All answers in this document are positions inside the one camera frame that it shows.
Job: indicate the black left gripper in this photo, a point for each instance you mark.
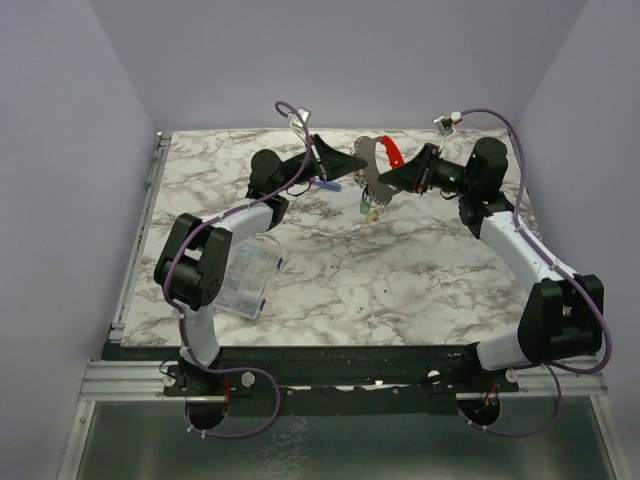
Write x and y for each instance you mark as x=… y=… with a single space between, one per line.
x=332 y=163

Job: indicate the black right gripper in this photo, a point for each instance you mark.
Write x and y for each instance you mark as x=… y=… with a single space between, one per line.
x=426 y=168

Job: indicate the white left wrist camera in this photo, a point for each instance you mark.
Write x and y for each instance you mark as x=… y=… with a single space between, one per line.
x=298 y=121

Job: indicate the aluminium left side rail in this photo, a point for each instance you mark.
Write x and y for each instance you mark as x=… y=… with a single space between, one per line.
x=116 y=330

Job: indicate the yellow key tag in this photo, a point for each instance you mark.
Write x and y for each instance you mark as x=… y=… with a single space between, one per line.
x=371 y=217

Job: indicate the aluminium front rail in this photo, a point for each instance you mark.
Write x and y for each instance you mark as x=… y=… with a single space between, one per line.
x=143 y=381

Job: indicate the green key tag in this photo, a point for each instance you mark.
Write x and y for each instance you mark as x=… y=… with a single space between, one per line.
x=365 y=207

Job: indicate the clear plastic screw organizer box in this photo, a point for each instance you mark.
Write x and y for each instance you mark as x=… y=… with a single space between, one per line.
x=250 y=270

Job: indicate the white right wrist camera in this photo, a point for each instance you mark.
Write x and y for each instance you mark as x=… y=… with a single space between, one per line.
x=446 y=125

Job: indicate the blue red screwdriver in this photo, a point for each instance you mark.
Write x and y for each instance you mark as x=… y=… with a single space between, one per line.
x=330 y=185

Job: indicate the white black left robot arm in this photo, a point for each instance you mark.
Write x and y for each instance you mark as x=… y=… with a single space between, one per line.
x=191 y=267

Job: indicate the aluminium rail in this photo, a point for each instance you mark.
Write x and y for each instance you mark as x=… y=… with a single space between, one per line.
x=116 y=330
x=143 y=381

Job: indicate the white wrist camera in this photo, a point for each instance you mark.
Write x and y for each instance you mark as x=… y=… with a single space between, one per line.
x=298 y=121
x=446 y=125

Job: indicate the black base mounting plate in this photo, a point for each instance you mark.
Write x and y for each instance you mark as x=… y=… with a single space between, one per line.
x=251 y=380

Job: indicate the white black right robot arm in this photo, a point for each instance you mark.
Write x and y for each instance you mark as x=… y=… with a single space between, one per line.
x=561 y=316

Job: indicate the grey key organizer red handle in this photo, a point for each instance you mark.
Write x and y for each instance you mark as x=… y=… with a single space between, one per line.
x=365 y=149

